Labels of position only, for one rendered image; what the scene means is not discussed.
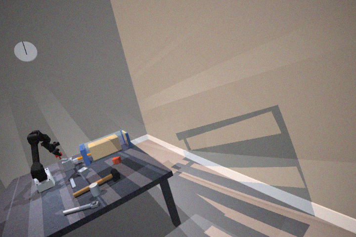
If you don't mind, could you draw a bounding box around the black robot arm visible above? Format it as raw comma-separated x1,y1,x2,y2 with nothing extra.
27,130,50,182

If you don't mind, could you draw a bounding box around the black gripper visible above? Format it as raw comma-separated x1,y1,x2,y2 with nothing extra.
47,144,61,156

